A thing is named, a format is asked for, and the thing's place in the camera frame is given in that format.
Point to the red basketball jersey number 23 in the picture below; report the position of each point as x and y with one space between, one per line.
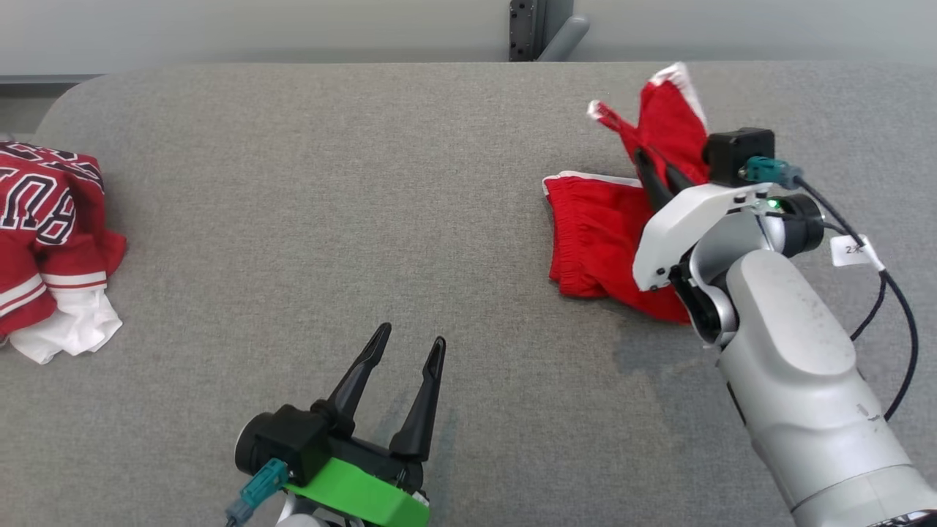
44 256

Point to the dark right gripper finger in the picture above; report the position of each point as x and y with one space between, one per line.
654 187
677 183

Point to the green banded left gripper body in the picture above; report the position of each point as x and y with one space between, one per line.
359 494

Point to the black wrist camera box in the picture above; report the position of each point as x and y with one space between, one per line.
732 150
282 439

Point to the grey metal post with bracket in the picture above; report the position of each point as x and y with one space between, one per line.
531 29

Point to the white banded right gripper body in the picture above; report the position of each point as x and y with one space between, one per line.
681 227

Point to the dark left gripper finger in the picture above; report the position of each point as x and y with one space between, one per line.
424 410
359 380

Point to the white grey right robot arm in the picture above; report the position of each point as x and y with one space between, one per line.
798 366

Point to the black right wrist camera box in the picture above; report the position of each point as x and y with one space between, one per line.
732 150

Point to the red shorts white trim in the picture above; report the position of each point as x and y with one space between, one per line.
593 234

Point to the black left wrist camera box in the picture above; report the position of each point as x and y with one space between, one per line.
282 439

